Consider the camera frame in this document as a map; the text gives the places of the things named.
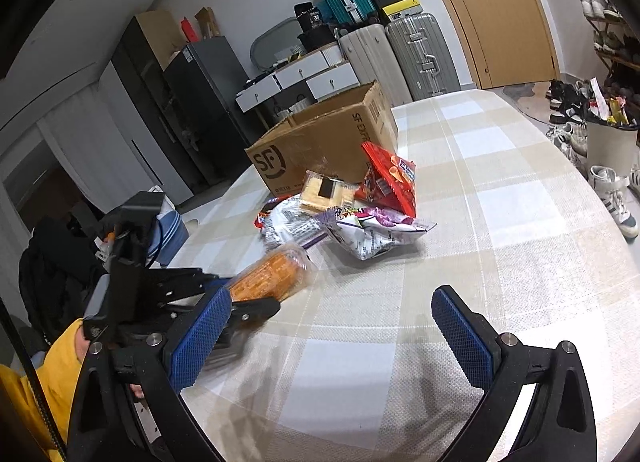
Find red chip packet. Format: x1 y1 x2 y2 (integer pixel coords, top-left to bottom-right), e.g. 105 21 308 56
355 140 417 218

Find white sneaker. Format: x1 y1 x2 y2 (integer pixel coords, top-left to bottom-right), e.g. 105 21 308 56
587 164 640 239

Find silver suitcase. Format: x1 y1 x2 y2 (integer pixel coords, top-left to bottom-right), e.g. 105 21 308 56
384 12 462 102

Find small brown cardboard box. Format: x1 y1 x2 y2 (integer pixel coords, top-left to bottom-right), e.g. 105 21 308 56
193 6 222 40

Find purple white snack packet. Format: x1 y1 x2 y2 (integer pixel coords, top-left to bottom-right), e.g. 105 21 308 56
323 205 437 262

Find black cabinet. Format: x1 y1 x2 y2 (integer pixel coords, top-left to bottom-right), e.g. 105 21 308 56
110 16 197 204

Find dark grey refrigerator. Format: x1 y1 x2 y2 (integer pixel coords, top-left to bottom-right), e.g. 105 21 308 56
163 36 261 189

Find oval mirror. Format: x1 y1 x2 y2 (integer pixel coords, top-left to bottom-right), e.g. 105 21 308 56
249 16 302 76

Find black jacket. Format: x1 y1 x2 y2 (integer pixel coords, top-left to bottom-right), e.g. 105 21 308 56
19 215 114 344

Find flat cardboard sheet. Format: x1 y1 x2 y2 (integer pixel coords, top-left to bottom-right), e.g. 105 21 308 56
134 9 187 71

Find black bag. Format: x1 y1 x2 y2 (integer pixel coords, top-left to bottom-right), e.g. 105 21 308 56
293 1 324 34

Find orange biscuit stick packet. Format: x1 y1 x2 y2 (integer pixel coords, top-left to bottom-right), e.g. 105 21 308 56
227 241 314 304

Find white dresser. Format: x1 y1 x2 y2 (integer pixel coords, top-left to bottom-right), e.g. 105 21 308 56
234 44 359 116

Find black storage box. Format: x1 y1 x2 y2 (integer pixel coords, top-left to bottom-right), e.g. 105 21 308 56
297 24 339 51

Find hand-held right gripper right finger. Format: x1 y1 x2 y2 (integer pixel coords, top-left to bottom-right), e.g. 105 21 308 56
431 285 599 462

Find white wardrobe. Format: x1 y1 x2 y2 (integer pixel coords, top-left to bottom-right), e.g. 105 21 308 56
34 61 167 215

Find clear cracker packet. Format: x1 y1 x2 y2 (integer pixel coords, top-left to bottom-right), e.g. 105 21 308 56
298 169 359 216

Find white trash bin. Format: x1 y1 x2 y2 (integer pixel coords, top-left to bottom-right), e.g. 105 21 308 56
584 92 640 179

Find wooden door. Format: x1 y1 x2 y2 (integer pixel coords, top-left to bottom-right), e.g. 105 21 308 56
409 0 560 91

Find pile of dark shoes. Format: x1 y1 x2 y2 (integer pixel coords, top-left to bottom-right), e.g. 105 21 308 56
544 78 603 168

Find grey doormat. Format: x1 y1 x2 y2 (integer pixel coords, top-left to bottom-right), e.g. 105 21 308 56
502 83 539 100

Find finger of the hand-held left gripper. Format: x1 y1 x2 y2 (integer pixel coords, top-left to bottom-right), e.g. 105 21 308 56
151 295 283 335
146 267 232 304

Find person's left forearm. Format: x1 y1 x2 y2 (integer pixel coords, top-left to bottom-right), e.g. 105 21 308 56
0 317 87 462

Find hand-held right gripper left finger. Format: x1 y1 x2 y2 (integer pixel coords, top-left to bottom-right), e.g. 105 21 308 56
66 286 234 462

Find yellow black shoe box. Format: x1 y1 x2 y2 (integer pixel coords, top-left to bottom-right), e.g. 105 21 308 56
379 0 425 18

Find person's left hand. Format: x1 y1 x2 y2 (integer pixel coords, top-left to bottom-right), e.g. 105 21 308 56
74 329 147 400

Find beige suitcase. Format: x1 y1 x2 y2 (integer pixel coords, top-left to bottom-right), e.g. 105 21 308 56
333 23 414 109

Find black cable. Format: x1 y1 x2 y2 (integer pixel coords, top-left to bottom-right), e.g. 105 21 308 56
0 299 67 460

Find silver foil snack packet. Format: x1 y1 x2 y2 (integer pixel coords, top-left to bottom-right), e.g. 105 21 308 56
256 194 332 251

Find wooden shoe rack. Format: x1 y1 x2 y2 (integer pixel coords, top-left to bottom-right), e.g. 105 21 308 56
569 0 640 109

